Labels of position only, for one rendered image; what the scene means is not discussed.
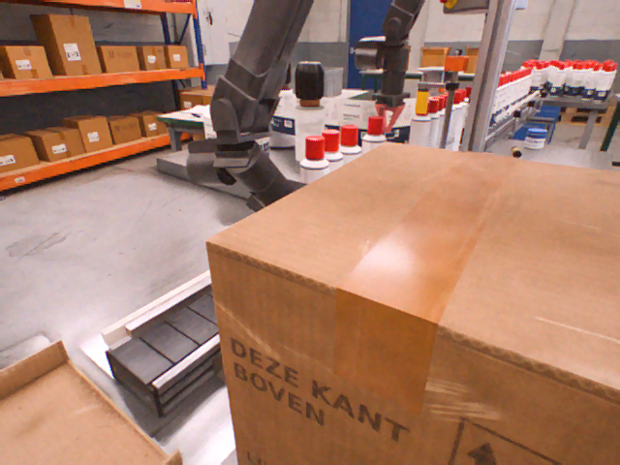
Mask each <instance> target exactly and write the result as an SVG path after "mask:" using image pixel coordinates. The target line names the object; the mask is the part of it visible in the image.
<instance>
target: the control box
mask: <svg viewBox="0 0 620 465"><path fill-rule="evenodd" d="M489 1H490V0H449V1H448V2H447V3H444V8H443V11H444V15H450V14H451V15H452V16H453V15H478V14H487V12H488V7H489ZM527 4H528V0H517V2H516V6H515V10H524V9H526V8H527Z"/></svg>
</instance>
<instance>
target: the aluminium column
mask: <svg viewBox="0 0 620 465"><path fill-rule="evenodd" d="M516 2H517V0H490V1H489V7H488V12H487V17H486V23H485V28H484V33H483V38H482V42H481V44H480V54H479V60H478V65H477V69H476V74H475V80H474V85H473V91H472V97H471V102H470V106H469V111H468V117H466V122H465V127H464V133H463V139H462V143H461V148H460V152H467V151H469V152H477V153H483V150H484V145H485V139H486V135H487V130H488V126H489V121H490V116H491V112H492V108H493V104H494V99H495V94H496V89H497V88H498V84H499V80H500V75H501V72H502V67H503V62H504V57H505V52H506V48H507V43H508V38H509V34H510V33H511V29H512V21H513V16H514V11H515V6H516Z"/></svg>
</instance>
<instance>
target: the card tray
mask: <svg viewBox="0 0 620 465"><path fill-rule="evenodd" d="M0 465H183V464H182V460H181V457H180V452H179V449H175V450H174V451H173V453H172V454H171V455H170V456H168V455H166V454H165V453H164V452H163V451H162V450H161V448H160V447H159V446H158V445H157V444H156V443H155V442H154V441H153V440H152V439H151V438H150V437H149V436H148V435H147V434H146V433H145V432H144V431H143V430H142V429H141V428H140V427H138V426H137V425H136V424H135V423H134V422H133V421H132V420H131V419H130V418H129V417H128V416H127V415H126V414H124V413H123V412H122V411H121V410H120V409H119V408H118V407H117V406H116V405H115V404H114V403H113V401H112V400H111V399H110V398H109V397H108V396H107V395H106V394H105V393H104V392H103V391H102V390H101V389H100V388H99V387H98V386H97V385H96V384H94V383H93V382H92V381H91V380H90V379H89V378H88V377H87V376H86V375H85V374H84V373H83V372H81V371H80V370H79V369H78V368H77V367H76V366H75V365H74V364H73V363H72V362H71V361H70V359H69V357H68V354H67V352H66V349H65V346H64V343H63V341H62V339H58V340H56V341H54V342H52V344H50V345H48V346H46V347H45V348H43V349H41V350H39V351H37V352H35V353H33V354H31V355H30V356H27V357H25V358H22V359H20V360H18V361H17V362H16V363H15V364H13V365H11V366H8V367H6V368H4V369H2V370H1V371H0Z"/></svg>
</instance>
